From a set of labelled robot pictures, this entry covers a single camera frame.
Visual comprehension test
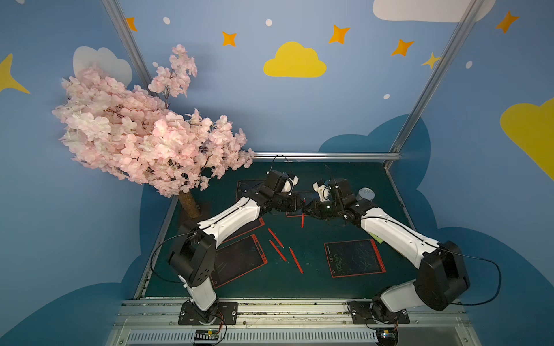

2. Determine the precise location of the red tablet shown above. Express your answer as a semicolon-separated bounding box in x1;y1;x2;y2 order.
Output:
324;239;386;278
286;190;319;217
224;217;265;242
211;234;268;288
236;180;265;201

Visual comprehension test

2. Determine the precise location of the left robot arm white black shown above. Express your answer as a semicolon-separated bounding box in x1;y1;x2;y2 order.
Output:
167;170;304;324

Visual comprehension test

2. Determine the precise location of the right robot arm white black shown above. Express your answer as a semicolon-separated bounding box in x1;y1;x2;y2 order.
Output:
304;178;470;324

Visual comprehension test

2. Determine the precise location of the silver tin can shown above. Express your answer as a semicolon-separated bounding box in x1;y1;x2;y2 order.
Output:
356;187;376;201

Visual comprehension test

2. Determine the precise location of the right circuit board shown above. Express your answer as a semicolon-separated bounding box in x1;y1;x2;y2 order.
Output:
375;330;399;346

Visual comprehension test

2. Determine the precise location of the circuit board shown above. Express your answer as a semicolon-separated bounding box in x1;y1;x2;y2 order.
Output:
193;329;224;345
375;330;399;346

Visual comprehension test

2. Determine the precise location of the left circuit board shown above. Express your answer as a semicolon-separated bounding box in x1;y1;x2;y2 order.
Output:
193;329;224;345

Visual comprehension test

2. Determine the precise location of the pink cherry blossom tree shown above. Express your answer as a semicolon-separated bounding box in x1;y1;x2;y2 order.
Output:
53;46;254;218

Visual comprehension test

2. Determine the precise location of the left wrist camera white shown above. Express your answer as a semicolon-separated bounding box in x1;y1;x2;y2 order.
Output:
281;175;299;195

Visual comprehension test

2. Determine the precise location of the aluminium back rail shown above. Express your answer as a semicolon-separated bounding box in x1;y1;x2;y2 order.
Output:
254;151;401;162

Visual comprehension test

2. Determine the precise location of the green garden fork wooden handle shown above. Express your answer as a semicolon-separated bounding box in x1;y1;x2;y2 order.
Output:
369;232;384;244

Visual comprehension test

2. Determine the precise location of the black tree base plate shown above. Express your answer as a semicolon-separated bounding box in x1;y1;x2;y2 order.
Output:
177;201;212;226

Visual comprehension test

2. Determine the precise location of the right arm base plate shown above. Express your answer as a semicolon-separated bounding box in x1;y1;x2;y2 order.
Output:
347;301;410;324

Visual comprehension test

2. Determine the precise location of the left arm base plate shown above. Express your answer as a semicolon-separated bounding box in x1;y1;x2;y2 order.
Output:
177;301;238;325

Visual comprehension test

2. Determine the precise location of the aluminium rail frame front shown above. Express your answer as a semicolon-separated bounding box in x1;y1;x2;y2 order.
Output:
106;298;480;345

